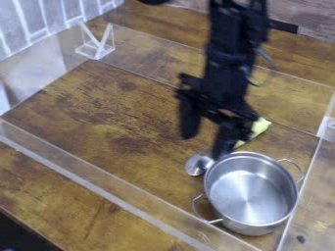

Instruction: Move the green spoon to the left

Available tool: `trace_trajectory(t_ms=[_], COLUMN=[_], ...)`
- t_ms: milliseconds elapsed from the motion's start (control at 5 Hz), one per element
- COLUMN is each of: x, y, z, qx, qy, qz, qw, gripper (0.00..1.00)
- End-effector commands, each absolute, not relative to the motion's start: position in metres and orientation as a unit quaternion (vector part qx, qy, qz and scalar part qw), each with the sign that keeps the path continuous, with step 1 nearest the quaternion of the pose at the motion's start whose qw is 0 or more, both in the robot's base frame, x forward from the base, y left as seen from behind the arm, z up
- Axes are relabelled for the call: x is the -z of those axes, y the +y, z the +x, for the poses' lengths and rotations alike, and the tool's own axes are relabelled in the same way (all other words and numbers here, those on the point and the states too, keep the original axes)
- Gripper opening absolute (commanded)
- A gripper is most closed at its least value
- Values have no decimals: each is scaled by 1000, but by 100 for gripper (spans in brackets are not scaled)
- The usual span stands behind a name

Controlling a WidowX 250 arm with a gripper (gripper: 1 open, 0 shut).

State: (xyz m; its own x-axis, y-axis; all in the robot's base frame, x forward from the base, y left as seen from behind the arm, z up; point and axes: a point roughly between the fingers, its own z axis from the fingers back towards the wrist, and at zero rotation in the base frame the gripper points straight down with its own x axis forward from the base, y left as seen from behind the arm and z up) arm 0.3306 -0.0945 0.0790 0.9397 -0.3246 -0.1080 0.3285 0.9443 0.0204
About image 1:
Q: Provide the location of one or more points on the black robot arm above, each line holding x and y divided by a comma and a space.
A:
239, 28

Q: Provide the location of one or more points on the stainless steel pot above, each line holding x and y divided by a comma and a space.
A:
251, 192

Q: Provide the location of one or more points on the clear acrylic front barrier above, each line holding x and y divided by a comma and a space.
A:
135, 200

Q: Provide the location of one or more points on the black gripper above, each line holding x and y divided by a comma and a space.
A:
215, 97

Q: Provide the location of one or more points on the clear acrylic triangular bracket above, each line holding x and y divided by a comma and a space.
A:
96, 48

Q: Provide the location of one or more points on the black wall slot strip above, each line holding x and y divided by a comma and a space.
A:
282, 26

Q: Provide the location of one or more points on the clear acrylic right bracket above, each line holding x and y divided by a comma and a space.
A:
326, 130

